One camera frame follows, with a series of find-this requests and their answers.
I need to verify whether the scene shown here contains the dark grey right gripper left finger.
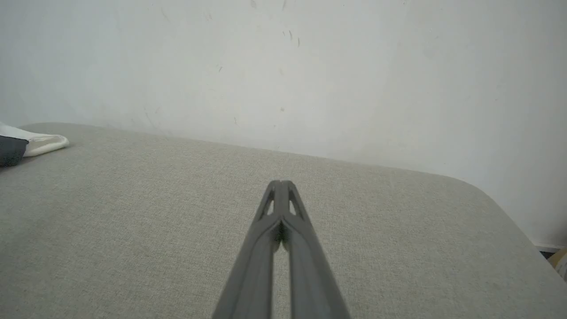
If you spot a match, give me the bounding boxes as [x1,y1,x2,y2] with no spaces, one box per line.
[213,180,282,319]

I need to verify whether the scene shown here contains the white shirt with black sleeves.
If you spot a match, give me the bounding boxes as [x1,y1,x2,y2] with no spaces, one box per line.
[0,122,70,168]

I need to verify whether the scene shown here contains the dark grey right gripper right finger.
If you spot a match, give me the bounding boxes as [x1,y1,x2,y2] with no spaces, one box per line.
[282,180,350,319]

